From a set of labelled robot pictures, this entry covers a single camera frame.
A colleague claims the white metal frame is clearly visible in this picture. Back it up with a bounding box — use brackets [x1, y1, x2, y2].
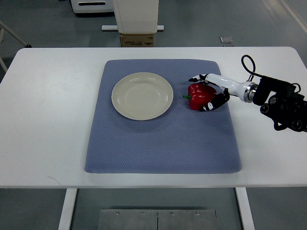
[0, 20, 32, 72]

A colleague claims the brown cardboard box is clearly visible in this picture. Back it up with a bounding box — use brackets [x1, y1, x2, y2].
[119, 34, 154, 47]

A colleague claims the white table leg left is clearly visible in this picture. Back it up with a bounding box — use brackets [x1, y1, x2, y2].
[58, 188, 78, 230]

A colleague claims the red bell pepper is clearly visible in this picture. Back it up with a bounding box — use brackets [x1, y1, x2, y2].
[183, 83, 217, 110]

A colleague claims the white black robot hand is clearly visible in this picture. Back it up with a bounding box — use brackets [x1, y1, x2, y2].
[189, 73, 258, 111]

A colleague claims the white column stand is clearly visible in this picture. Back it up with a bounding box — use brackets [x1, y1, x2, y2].
[101, 0, 165, 34]

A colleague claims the blue textured mat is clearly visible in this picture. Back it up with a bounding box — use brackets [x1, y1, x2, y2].
[85, 59, 241, 174]

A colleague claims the white table leg right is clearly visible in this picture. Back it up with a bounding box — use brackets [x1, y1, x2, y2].
[235, 187, 255, 230]

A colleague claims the cream round plate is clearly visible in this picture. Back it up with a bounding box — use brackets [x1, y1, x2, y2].
[111, 72, 174, 121]

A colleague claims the white table leg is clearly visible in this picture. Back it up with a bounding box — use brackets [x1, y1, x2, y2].
[235, 187, 255, 230]
[58, 188, 78, 230]

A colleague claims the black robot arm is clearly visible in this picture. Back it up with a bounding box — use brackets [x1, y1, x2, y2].
[241, 55, 307, 132]

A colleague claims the grey metal floor plate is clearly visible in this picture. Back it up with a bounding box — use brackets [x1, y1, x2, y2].
[98, 209, 219, 230]

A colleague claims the small grey floor plate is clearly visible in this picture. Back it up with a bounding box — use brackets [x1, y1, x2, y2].
[220, 36, 233, 44]

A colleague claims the white machine base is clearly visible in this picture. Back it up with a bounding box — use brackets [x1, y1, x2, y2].
[70, 0, 114, 13]

